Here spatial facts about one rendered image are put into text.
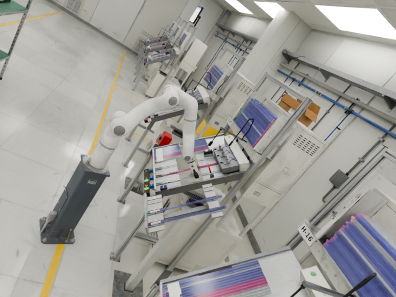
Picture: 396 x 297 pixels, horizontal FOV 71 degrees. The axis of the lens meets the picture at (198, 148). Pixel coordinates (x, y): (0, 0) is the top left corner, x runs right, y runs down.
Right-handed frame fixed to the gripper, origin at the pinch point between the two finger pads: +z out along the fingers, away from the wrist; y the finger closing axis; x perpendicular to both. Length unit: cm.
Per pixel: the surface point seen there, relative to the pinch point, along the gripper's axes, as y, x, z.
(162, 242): -40, 37, 16
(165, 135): 90, 20, 1
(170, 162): 27.9, 18.6, -2.0
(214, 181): -9.9, -12.1, 4.0
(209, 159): 19.3, -14.3, 3.2
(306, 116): 23, -106, -2
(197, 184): -9.9, 1.0, 1.1
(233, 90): 135, -72, -3
